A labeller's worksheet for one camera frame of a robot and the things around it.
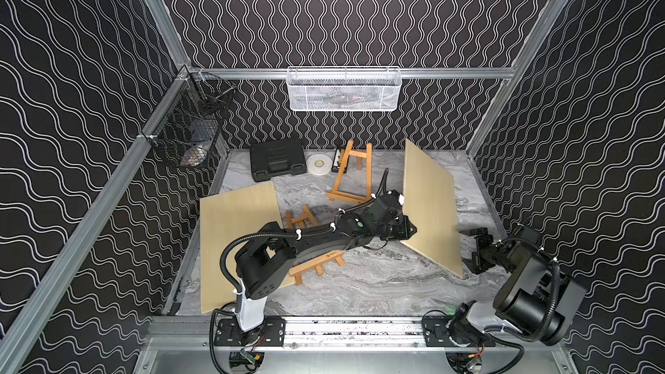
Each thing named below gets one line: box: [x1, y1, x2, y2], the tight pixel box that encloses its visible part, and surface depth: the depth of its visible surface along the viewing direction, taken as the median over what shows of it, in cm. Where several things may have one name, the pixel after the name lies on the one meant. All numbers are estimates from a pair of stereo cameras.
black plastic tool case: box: [249, 138, 308, 183], surface depth 112 cm
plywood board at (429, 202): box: [400, 138, 465, 279], surface depth 93 cm
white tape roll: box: [305, 154, 333, 176], surface depth 117 cm
